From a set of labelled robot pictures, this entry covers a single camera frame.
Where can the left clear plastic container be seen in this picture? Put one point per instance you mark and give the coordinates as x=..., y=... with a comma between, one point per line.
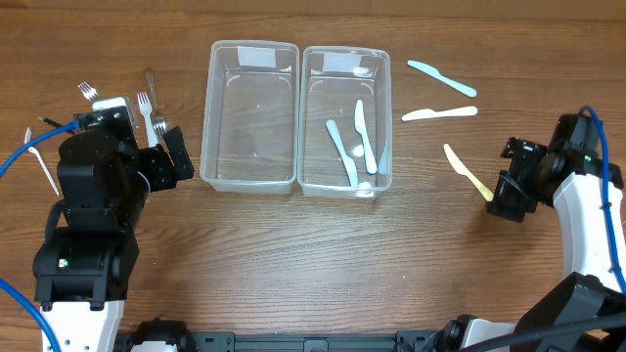
x=251, y=105

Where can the cream plastic knife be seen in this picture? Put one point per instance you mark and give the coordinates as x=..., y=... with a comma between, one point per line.
x=428, y=113

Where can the clear plastic container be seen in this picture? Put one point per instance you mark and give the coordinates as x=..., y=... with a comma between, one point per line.
x=333, y=79
x=251, y=105

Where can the right clear plastic container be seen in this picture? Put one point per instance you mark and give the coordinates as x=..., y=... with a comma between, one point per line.
x=333, y=79

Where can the black-handled metal fork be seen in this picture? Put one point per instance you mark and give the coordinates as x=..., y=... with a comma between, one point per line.
x=52, y=123

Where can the light blue knife top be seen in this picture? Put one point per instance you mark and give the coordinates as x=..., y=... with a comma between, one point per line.
x=434, y=73

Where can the white plastic knife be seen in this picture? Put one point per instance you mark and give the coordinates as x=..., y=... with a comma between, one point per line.
x=361, y=128

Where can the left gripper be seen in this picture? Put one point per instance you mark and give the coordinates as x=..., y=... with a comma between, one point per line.
x=159, y=166

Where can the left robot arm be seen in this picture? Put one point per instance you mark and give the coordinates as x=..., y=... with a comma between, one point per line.
x=83, y=268

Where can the pale blue knife bottom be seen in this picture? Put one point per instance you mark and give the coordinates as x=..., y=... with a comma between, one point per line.
x=348, y=162

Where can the thin white plastic fork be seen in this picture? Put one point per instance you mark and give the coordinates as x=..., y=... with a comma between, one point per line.
x=33, y=150

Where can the long silver metal fork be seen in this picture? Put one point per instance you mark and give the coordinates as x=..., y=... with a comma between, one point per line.
x=89, y=90

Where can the yellow plastic knife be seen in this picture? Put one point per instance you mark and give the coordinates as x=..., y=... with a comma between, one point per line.
x=461, y=169

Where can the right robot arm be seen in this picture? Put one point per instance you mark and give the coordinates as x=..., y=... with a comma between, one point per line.
x=574, y=176

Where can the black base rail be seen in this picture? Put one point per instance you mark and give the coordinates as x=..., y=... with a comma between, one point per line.
x=164, y=335

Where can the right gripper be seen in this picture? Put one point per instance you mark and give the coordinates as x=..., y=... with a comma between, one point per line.
x=512, y=191

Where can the short silver metal fork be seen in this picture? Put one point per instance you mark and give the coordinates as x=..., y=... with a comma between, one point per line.
x=159, y=124

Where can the thick white plastic fork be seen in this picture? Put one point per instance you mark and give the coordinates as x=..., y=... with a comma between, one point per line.
x=145, y=108

